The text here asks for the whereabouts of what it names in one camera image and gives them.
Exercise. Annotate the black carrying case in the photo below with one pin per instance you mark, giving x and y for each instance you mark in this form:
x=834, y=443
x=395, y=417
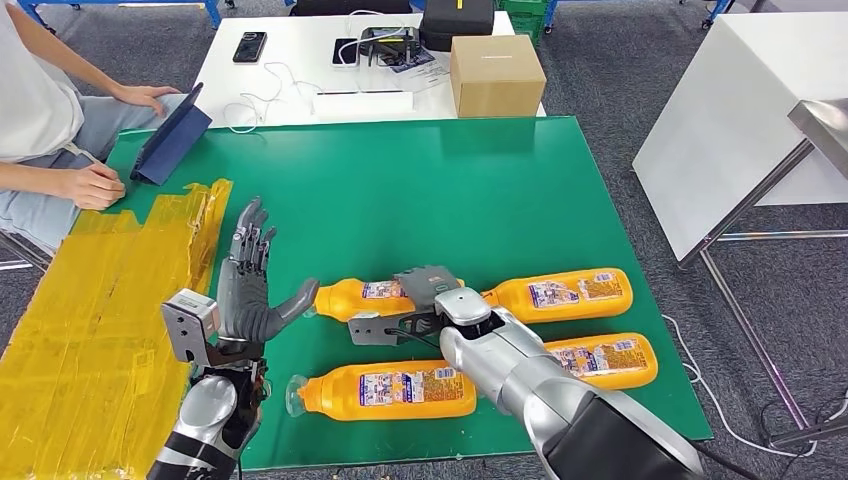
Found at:
x=457, y=23

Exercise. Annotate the black controller device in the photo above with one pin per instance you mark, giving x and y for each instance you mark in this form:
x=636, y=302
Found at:
x=391, y=44

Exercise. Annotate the person's left forearm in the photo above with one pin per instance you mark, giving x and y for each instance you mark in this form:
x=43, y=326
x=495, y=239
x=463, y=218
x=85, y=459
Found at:
x=60, y=56

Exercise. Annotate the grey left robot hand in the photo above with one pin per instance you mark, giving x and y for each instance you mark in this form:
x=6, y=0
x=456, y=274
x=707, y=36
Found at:
x=245, y=305

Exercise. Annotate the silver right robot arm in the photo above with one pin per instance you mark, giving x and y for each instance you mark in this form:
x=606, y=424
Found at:
x=530, y=384

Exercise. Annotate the person's left hand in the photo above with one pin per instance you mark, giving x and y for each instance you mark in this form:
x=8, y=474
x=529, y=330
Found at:
x=142, y=96

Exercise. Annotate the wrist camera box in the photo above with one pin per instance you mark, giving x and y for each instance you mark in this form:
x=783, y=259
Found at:
x=371, y=329
x=189, y=324

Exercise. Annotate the blue metal rack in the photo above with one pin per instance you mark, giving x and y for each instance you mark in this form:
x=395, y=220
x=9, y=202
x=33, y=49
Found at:
x=212, y=10

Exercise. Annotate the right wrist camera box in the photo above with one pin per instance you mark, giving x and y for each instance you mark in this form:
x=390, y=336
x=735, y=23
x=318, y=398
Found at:
x=371, y=329

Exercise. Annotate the metal chair legs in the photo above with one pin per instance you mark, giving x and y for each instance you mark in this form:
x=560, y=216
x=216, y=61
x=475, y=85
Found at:
x=13, y=266

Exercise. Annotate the green plastic crate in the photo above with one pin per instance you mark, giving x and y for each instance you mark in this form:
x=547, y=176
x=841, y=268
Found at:
x=524, y=18

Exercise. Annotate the steel table top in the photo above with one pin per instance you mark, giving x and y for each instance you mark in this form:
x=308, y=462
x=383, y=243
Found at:
x=825, y=132

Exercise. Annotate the printed paper leaflet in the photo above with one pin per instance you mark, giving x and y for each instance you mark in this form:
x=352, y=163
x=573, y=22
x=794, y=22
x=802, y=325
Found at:
x=424, y=71

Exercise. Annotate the person's right hand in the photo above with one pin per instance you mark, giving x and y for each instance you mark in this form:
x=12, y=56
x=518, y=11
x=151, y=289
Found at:
x=93, y=189

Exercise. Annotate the cardboard box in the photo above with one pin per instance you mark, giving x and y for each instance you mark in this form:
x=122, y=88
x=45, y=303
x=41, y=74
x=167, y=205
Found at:
x=498, y=81

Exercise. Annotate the large white table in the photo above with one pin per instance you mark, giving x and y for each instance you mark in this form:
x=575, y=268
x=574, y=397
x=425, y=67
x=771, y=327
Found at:
x=729, y=119

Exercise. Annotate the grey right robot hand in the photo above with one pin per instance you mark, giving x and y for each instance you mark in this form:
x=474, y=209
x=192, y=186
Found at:
x=427, y=285

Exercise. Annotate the tablet in dark blue case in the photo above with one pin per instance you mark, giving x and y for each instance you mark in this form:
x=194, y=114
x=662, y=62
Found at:
x=172, y=142

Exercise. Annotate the person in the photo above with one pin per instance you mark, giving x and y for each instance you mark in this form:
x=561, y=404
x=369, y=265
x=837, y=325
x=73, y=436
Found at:
x=26, y=99

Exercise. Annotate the green table mat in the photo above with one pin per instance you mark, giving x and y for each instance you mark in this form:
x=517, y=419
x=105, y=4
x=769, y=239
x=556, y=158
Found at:
x=397, y=199

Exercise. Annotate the metal table frame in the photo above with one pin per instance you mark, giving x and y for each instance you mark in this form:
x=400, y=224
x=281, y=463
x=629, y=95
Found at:
x=748, y=331

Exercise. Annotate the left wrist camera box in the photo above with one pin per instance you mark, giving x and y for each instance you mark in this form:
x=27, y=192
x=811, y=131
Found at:
x=189, y=324

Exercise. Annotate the black smartphone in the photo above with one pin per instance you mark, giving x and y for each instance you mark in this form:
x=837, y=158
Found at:
x=250, y=47
x=345, y=52

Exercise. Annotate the orange detergent bottle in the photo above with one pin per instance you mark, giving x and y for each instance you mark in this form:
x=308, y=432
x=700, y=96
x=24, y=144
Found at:
x=344, y=301
x=338, y=394
x=616, y=361
x=517, y=301

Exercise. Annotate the person's right forearm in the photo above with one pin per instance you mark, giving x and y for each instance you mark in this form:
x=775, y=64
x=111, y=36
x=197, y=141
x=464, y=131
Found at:
x=33, y=177

